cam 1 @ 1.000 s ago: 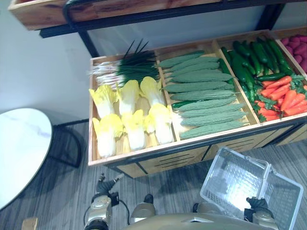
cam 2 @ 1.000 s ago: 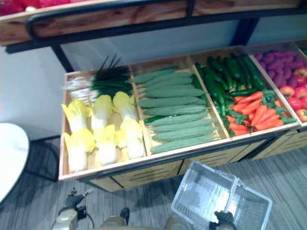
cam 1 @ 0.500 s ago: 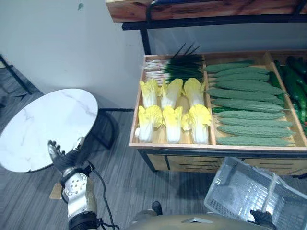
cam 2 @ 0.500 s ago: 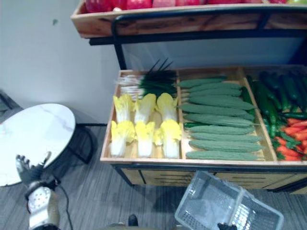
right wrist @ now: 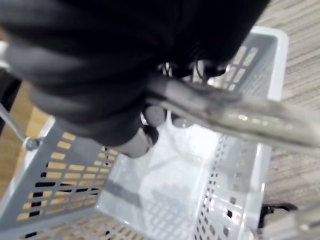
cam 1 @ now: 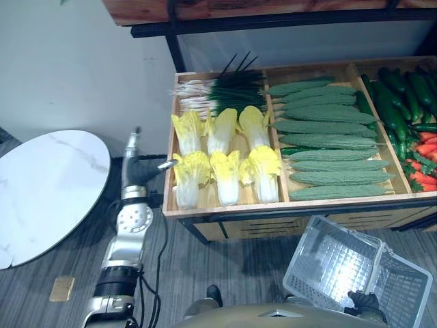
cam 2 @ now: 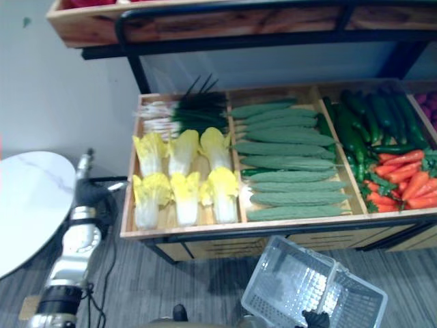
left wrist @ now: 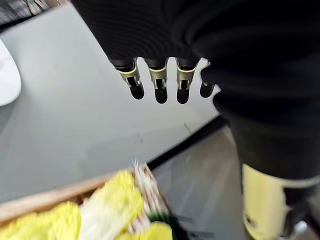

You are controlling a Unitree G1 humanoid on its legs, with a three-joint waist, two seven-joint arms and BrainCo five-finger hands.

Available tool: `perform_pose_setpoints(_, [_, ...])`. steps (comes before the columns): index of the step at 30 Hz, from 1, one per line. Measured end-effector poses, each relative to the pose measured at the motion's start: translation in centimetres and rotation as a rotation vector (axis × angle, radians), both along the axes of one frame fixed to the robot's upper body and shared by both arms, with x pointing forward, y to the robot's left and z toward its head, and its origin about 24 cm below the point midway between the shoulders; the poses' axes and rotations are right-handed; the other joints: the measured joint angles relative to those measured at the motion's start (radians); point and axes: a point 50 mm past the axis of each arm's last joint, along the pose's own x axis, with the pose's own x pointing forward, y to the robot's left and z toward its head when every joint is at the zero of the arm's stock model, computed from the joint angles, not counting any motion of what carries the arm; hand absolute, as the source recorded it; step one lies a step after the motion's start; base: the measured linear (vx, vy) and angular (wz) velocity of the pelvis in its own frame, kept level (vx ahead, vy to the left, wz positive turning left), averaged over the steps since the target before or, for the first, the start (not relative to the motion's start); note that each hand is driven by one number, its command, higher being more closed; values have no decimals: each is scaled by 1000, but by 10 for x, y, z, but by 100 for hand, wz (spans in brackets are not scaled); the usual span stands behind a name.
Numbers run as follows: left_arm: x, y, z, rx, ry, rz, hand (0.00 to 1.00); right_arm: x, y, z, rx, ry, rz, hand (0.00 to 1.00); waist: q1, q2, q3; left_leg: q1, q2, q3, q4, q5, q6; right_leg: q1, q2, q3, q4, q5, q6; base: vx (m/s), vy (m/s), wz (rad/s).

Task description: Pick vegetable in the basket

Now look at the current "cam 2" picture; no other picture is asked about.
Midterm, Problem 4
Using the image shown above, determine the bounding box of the green onion bunch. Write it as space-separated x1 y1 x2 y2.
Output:
135 73 230 141

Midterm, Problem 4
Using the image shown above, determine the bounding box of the black metal stand frame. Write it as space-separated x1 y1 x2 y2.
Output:
81 0 437 94

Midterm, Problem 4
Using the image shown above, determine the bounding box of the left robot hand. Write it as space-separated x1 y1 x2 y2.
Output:
73 148 128 226

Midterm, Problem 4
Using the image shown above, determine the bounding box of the purple vegetable pile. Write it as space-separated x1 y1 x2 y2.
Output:
418 92 437 126

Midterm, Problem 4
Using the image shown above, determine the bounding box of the tan cardboard piece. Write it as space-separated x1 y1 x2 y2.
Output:
20 296 42 320

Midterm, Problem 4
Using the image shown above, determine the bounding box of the yellow napa cabbage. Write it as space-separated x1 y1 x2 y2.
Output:
167 128 201 177
199 126 234 171
169 170 201 228
132 172 173 230
199 166 240 225
132 132 170 177

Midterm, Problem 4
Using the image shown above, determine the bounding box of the round white marble table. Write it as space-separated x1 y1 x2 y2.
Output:
0 150 77 279

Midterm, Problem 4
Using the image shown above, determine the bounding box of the wooden produce bin with dividers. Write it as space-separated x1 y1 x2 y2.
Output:
119 80 437 266

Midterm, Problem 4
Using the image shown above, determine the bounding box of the wooden shelf bin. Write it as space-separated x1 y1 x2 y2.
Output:
46 0 437 49

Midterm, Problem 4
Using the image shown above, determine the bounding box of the red produce pile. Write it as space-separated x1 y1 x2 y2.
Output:
59 0 119 10

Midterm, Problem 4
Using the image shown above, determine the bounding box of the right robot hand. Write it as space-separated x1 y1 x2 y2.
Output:
302 308 332 328

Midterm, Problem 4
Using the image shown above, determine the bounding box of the black cable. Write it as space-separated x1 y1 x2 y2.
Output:
80 232 119 328

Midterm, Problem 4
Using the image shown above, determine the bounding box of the clear plastic shopping basket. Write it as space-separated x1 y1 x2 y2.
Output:
240 235 389 328

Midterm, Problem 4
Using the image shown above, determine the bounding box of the white vegetable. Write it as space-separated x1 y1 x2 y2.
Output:
240 186 255 210

